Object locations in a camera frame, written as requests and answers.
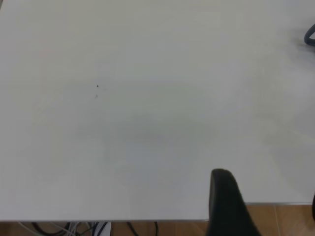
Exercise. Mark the dark grey ceramic cup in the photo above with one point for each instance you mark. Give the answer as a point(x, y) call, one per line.
point(307, 37)

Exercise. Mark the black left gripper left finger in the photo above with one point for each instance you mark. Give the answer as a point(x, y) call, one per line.
point(226, 204)

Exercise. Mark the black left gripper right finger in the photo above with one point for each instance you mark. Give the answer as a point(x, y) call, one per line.
point(313, 209)

